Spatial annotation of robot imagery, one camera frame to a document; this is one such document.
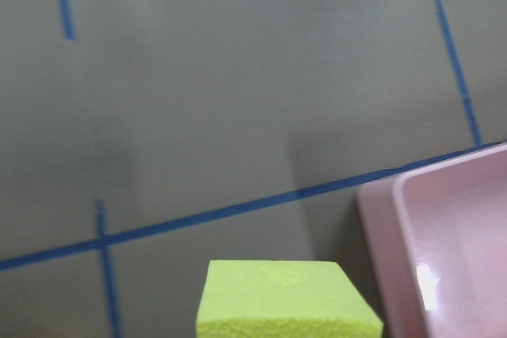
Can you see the pink plastic bin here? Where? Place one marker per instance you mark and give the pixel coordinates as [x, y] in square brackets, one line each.
[437, 239]

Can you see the yellow foam block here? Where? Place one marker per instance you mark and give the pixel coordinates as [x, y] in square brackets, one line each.
[282, 298]

